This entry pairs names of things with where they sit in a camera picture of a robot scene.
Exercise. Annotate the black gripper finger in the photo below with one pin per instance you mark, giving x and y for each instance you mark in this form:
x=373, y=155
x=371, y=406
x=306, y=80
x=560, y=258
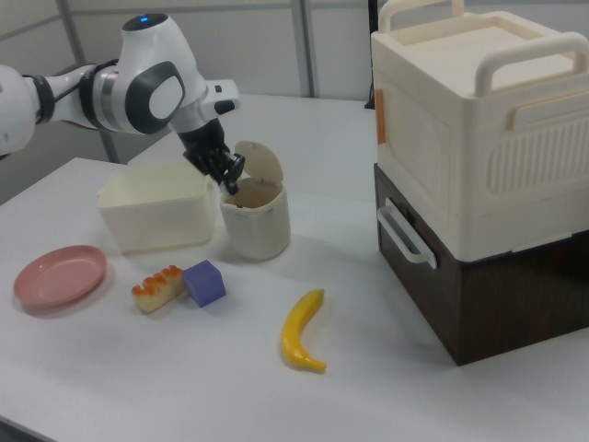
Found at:
x=235, y=172
x=217, y=166

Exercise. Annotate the cream rectangular plastic bin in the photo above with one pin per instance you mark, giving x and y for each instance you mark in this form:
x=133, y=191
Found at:
x=156, y=221

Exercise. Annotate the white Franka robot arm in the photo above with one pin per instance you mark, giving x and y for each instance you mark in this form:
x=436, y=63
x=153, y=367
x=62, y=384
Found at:
x=138, y=78

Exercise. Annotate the yellow banana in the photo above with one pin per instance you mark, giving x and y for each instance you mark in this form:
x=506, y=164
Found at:
x=296, y=331

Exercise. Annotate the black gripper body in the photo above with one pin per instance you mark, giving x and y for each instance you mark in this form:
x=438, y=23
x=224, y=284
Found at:
x=202, y=143

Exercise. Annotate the dark brown wooden cabinet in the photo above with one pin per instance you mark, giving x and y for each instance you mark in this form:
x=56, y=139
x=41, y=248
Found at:
x=483, y=304

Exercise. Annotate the small cream trash can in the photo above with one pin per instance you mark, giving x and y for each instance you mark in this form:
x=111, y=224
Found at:
x=255, y=230

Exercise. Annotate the cream toy microwave box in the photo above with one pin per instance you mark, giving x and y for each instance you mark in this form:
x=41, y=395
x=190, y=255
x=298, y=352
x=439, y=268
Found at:
x=423, y=138

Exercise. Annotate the beige swing trash lid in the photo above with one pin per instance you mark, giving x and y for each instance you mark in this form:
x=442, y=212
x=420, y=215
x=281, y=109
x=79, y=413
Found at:
x=260, y=161

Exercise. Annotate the pink round plate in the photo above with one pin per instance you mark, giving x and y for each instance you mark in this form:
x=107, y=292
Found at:
x=60, y=276

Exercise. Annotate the glazed bread loaf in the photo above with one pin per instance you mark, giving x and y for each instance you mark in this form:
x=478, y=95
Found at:
x=156, y=292

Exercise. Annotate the purple cube block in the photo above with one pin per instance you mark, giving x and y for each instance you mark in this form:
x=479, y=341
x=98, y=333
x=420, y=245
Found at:
x=204, y=283

